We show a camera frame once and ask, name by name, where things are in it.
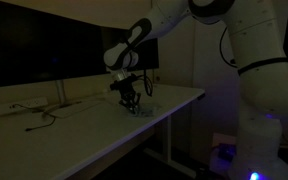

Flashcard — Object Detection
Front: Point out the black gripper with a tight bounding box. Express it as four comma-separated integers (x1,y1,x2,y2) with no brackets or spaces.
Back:
110,74,141,114

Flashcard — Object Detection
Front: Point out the light blue cloth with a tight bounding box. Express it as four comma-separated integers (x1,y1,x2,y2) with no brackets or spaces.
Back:
128,104,160,118

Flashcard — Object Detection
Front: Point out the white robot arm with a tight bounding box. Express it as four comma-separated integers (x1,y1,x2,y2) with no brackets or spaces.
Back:
104,0,288,115

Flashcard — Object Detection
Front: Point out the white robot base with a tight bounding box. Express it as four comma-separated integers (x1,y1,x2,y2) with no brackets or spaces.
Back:
228,112,288,180

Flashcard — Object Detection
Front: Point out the right black monitor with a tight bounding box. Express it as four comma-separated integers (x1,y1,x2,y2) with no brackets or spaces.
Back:
101,27,159,71

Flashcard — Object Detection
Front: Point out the white desk leg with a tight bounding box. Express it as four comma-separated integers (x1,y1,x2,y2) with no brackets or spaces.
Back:
144,116,197,179

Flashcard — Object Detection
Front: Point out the silver monitor stand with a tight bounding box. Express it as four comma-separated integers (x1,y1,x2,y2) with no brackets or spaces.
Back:
55,80,66,104

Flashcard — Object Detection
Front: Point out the large left black monitor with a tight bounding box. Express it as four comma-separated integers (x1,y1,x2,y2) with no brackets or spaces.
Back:
0,1,106,87

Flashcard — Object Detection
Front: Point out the white power strip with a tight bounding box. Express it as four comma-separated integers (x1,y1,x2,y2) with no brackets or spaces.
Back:
0,97,48,115

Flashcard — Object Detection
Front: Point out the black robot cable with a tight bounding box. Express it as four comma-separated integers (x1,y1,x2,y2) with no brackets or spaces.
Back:
137,68,153,98

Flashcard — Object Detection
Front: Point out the black cable on desk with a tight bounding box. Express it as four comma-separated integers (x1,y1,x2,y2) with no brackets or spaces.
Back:
9,103,82,132

